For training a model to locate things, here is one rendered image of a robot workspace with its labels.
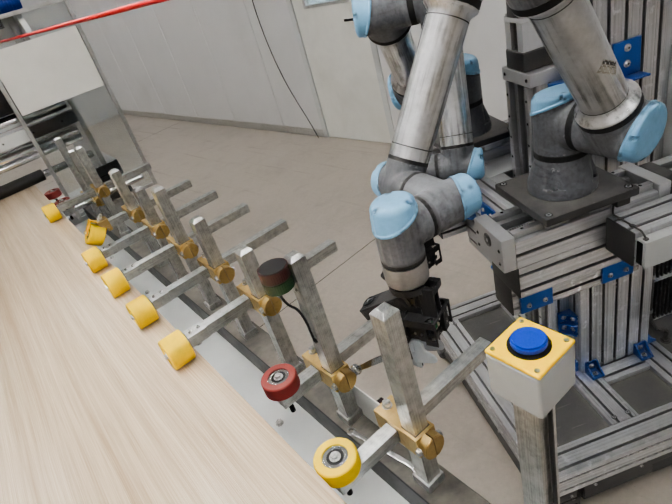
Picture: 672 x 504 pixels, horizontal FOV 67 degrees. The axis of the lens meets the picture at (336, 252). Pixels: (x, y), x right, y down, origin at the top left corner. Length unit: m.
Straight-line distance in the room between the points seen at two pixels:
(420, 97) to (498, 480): 1.40
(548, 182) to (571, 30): 0.40
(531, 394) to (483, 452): 1.42
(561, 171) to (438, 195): 0.45
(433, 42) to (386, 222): 0.33
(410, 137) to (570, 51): 0.29
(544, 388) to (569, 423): 1.23
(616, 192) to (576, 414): 0.84
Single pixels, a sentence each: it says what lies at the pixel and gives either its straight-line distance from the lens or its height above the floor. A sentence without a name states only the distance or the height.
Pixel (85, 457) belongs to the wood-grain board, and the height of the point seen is 0.90.
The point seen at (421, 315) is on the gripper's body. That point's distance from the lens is 0.89.
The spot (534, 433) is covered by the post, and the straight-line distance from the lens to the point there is 0.70.
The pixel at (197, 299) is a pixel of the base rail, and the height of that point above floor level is 0.70.
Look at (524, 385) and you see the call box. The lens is 0.61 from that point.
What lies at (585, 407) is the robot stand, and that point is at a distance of 1.88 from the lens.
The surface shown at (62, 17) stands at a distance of 3.37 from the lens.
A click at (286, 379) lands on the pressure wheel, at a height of 0.91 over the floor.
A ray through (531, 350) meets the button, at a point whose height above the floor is 1.23.
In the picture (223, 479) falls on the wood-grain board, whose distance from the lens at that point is 1.02.
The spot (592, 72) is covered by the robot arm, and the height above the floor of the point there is 1.35.
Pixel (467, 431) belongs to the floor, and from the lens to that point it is 2.08.
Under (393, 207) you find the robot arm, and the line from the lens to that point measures 0.77.
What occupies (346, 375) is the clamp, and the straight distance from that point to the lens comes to 1.13.
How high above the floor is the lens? 1.65
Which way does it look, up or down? 31 degrees down
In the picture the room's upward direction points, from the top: 17 degrees counter-clockwise
